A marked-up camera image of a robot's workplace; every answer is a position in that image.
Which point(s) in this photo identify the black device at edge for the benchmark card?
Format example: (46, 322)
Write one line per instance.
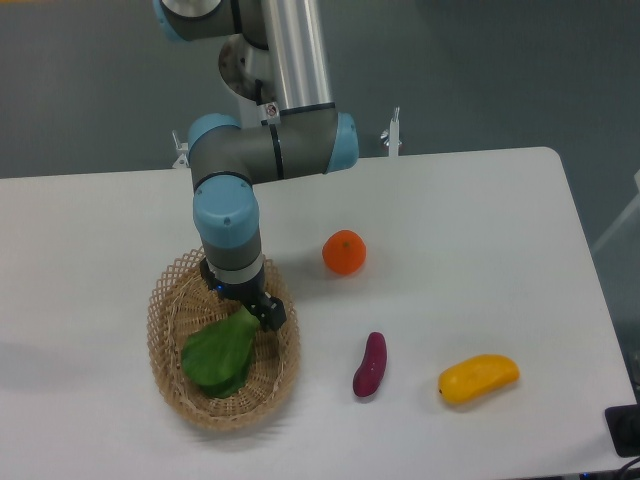
(623, 426)

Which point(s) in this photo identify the green bok choy vegetable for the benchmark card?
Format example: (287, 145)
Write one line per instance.
(217, 359)

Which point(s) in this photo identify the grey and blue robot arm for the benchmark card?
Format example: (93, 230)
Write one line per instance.
(273, 56)

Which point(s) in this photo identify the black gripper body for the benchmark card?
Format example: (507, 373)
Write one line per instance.
(248, 292)

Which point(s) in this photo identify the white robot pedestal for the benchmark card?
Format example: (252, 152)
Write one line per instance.
(253, 115)

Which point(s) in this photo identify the yellow mango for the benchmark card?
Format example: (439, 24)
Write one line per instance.
(476, 377)

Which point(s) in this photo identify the orange mandarin fruit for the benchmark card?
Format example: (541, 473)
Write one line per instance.
(344, 253)

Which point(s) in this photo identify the woven wicker basket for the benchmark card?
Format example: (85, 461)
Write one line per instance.
(180, 305)

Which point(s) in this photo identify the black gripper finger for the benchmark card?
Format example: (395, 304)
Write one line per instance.
(268, 310)

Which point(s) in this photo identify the purple sweet potato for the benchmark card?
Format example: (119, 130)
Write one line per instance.
(370, 373)

